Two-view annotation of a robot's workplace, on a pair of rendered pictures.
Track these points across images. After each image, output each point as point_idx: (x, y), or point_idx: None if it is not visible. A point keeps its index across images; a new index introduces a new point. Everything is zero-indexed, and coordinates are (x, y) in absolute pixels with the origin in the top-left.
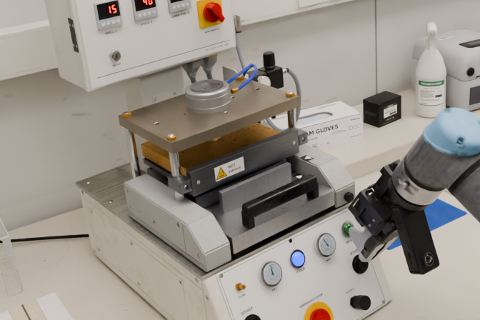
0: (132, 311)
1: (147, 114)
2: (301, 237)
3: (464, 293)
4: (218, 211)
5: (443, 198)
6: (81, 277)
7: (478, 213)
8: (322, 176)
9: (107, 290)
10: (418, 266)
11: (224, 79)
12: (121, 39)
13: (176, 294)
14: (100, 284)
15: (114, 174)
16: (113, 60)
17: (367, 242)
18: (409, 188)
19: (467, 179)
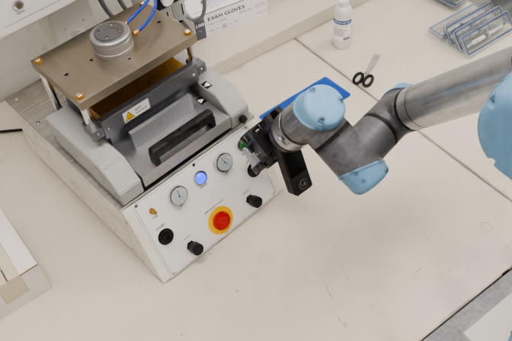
0: (71, 208)
1: (57, 60)
2: (203, 160)
3: (338, 180)
4: (130, 145)
5: (333, 77)
6: (25, 174)
7: (335, 172)
8: (219, 103)
9: (48, 187)
10: (294, 191)
11: None
12: None
13: (104, 208)
14: (42, 181)
15: (40, 88)
16: (16, 9)
17: (255, 167)
18: (284, 141)
19: (327, 148)
